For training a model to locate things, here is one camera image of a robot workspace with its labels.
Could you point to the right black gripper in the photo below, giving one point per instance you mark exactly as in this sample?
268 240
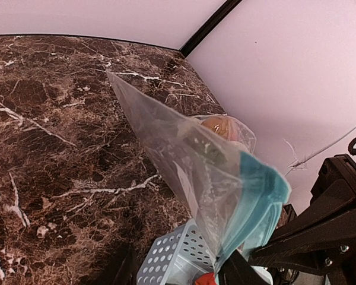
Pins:
325 243

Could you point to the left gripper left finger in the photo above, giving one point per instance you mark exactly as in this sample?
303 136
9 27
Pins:
125 267

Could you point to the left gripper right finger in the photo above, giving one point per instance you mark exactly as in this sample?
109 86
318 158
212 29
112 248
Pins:
236 271

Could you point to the light blue plastic basket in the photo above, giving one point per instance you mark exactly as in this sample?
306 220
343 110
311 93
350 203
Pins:
202 246

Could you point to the clear zip bag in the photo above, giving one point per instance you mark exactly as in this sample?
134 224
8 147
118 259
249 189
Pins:
234 199
242 136

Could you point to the clear zip top bag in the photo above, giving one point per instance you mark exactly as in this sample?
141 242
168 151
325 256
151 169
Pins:
242 136

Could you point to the brown potato toy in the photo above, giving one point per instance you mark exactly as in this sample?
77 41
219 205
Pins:
219 125

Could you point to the red raspberry toy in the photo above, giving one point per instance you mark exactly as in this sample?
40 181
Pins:
205 279

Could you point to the right black frame post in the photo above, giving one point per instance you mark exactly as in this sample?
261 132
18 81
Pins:
208 26

